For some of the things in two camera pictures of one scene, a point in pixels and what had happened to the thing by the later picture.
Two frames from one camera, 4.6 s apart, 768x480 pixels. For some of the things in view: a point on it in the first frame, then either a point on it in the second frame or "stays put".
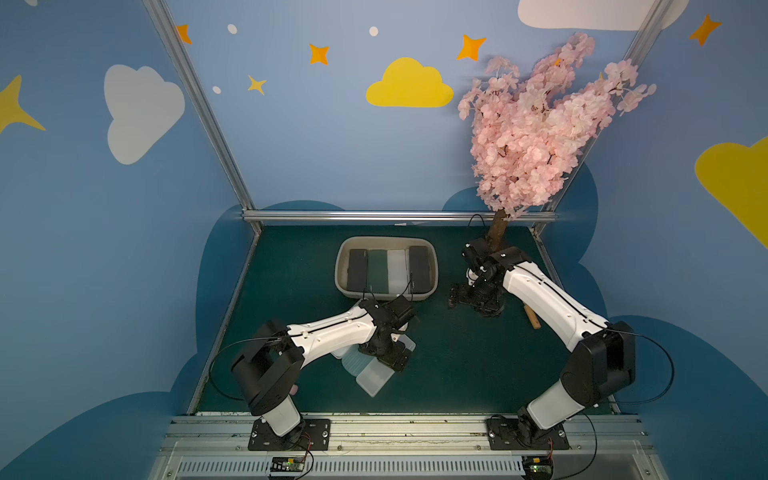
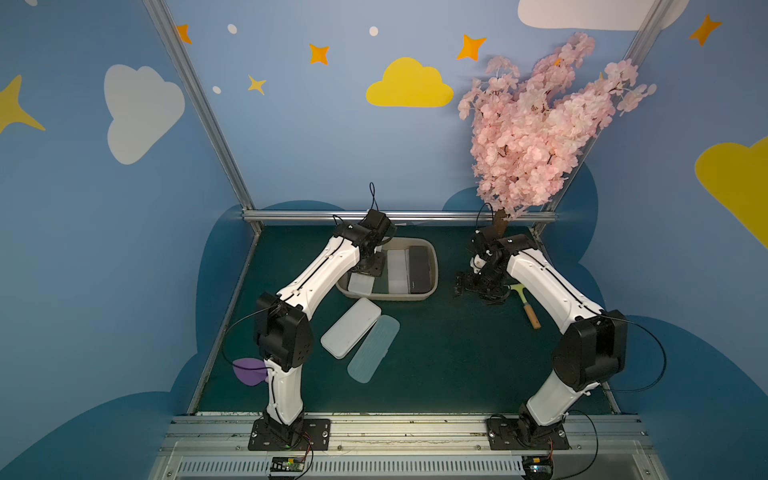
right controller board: (537, 467) stays put
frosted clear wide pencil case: (376, 375) -> (361, 283)
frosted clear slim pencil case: (398, 270) stays put
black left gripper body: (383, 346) -> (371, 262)
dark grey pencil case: (419, 275) stays put
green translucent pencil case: (377, 271) stays put
